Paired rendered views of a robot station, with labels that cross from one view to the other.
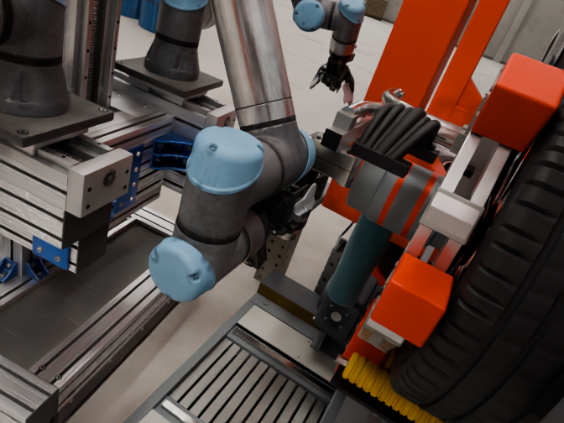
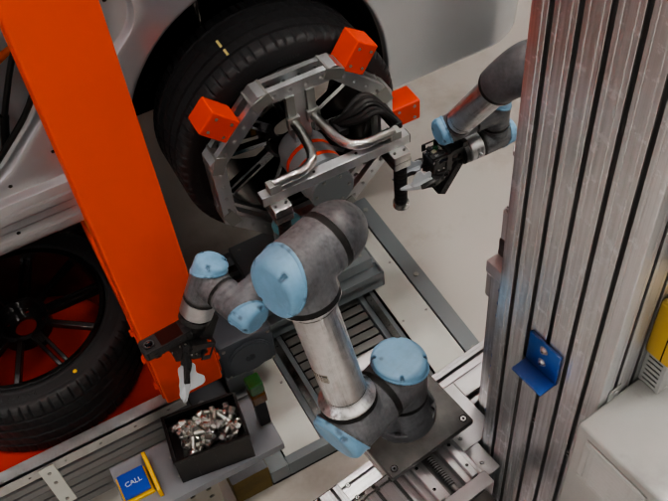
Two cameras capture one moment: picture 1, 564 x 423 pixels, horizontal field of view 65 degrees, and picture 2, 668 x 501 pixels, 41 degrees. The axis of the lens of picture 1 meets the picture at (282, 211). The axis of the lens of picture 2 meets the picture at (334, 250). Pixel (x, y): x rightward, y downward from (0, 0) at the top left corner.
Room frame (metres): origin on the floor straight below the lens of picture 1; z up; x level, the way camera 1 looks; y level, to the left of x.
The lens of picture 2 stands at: (1.93, 1.08, 2.58)
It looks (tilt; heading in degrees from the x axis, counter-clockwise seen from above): 51 degrees down; 229
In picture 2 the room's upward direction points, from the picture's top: 7 degrees counter-clockwise
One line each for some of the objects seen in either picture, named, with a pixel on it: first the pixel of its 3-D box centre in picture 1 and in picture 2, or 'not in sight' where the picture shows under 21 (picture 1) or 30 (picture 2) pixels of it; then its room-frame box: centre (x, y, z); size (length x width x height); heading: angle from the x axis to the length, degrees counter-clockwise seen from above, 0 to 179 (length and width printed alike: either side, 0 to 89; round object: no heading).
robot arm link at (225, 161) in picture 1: (228, 180); (490, 110); (0.44, 0.07, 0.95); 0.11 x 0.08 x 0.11; 160
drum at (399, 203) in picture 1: (407, 200); (314, 166); (0.82, -0.23, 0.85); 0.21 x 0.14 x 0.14; 72
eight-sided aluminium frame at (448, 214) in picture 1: (441, 216); (302, 151); (0.80, -0.29, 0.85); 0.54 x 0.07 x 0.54; 162
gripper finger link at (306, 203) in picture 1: (307, 197); (406, 166); (0.67, -0.03, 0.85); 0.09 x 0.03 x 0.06; 153
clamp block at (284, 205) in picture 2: not in sight; (276, 204); (1.02, -0.15, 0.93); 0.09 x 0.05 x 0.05; 72
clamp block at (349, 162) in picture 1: (331, 156); (394, 151); (0.70, -0.05, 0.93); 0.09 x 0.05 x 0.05; 72
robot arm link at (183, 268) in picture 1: (201, 254); (494, 135); (0.42, 0.07, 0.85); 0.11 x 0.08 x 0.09; 162
